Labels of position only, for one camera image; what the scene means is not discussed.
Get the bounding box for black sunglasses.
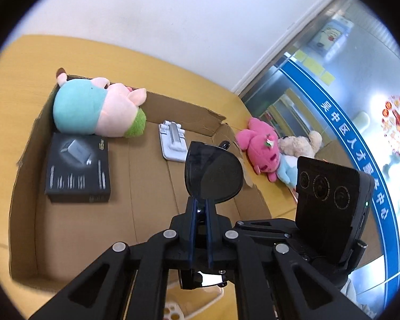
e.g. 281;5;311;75
177;140;245;290

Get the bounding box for black charger box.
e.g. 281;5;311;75
45;133;111;203

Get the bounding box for white folding phone stand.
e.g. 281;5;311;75
159;121;188;163

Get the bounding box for white phone case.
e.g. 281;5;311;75
163;283;224;319

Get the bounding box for cardboard box tray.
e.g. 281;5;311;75
8;73;273;283

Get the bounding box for blue plush with red band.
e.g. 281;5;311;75
277;154;298;190

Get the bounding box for beige fluffy plush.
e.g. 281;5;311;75
278;131;322;158

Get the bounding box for pink bear plush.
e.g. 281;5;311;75
235;118;280;183

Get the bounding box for pink teal pig plush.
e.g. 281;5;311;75
53;68;147;138

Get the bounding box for black tracking camera module right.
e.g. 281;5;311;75
295;156;374;272

